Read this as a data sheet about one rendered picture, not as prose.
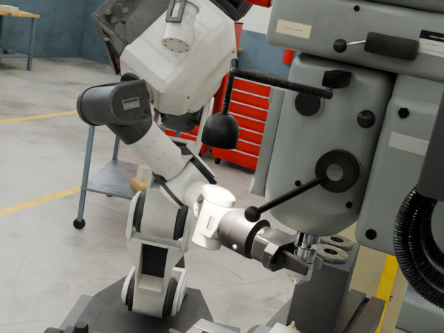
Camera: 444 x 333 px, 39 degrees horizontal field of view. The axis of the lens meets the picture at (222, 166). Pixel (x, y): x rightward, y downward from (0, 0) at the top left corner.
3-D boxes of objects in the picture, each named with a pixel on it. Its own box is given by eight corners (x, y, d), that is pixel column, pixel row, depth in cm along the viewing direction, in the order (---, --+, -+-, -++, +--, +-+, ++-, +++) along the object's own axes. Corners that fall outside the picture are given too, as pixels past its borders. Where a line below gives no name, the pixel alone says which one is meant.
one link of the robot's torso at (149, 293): (128, 288, 223) (139, 180, 197) (182, 300, 222) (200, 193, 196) (116, 320, 210) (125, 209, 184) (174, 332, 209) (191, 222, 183)
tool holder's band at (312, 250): (296, 242, 123) (297, 237, 123) (319, 249, 121) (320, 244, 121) (290, 249, 119) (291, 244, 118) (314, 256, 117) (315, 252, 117)
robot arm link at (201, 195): (210, 192, 129) (199, 179, 142) (197, 232, 131) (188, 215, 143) (239, 200, 131) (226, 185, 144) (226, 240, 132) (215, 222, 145)
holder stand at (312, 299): (285, 324, 157) (302, 252, 152) (303, 291, 177) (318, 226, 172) (331, 339, 154) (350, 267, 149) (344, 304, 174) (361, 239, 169)
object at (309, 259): (290, 268, 124) (296, 242, 123) (312, 275, 123) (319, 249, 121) (284, 276, 120) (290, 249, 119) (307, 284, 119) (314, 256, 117)
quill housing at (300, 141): (246, 223, 113) (283, 48, 104) (285, 199, 131) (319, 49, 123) (347, 258, 106) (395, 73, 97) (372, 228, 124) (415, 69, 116)
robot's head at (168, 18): (172, 38, 141) (158, 20, 135) (180, 6, 144) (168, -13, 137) (197, 39, 139) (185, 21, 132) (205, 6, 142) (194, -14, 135)
